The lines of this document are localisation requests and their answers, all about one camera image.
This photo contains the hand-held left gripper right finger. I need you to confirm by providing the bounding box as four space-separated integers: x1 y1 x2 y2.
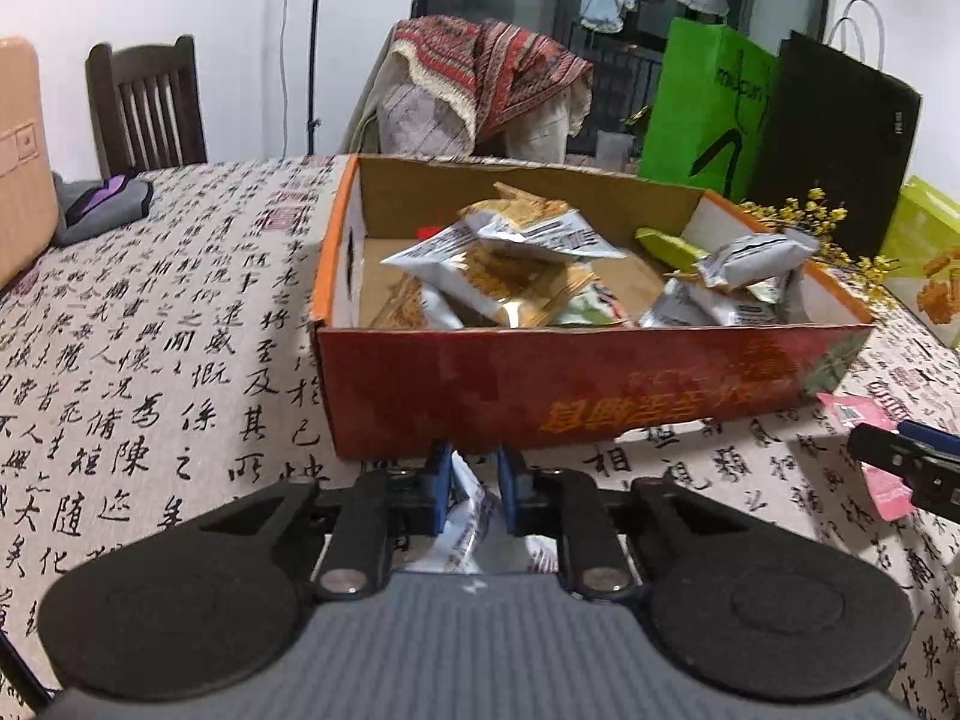
495 446 773 602

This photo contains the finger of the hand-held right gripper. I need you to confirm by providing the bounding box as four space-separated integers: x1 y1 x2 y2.
849 424 960 520
897 420 960 458

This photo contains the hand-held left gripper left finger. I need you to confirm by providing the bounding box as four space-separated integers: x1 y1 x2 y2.
180 444 455 602

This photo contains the pink snack packet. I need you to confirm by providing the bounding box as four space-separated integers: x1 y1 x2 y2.
816 390 917 520

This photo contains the white printed snack packet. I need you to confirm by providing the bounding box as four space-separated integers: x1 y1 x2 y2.
397 457 560 577

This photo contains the orange cardboard box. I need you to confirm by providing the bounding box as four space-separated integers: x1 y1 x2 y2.
309 154 878 462

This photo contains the pile of snack packets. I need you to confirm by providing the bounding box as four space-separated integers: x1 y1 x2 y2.
367 181 822 329

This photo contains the green snack packet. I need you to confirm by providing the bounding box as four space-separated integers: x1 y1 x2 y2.
636 227 710 272

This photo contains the yellow-green gift box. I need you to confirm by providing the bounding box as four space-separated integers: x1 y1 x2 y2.
879 176 960 350

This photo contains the yellow flower sprig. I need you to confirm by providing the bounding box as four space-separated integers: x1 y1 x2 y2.
739 189 901 308

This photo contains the calligraphy print tablecloth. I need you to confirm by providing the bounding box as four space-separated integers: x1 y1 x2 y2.
0 154 960 720

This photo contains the black paper bag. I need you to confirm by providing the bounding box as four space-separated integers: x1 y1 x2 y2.
754 0 923 260

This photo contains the white plastic container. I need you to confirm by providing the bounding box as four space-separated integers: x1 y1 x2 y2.
596 131 638 170

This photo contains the chair with patterned blanket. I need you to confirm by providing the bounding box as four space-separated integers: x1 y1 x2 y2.
341 37 593 166

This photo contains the green paper bag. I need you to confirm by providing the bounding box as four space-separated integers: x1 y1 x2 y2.
637 17 781 203

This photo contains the red patterned cloth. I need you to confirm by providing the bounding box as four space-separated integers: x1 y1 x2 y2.
386 15 595 145

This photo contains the grey purple pouch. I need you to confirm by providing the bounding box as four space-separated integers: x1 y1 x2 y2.
51 172 155 247

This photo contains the black light stand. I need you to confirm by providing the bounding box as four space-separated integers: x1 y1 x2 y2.
304 0 331 158

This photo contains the dark wooden chair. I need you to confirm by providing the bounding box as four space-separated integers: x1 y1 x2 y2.
85 35 209 179

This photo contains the pink ribbed suitcase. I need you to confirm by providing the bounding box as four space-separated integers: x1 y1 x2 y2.
0 36 61 290

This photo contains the thin hanging cable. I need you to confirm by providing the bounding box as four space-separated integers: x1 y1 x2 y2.
277 0 295 158

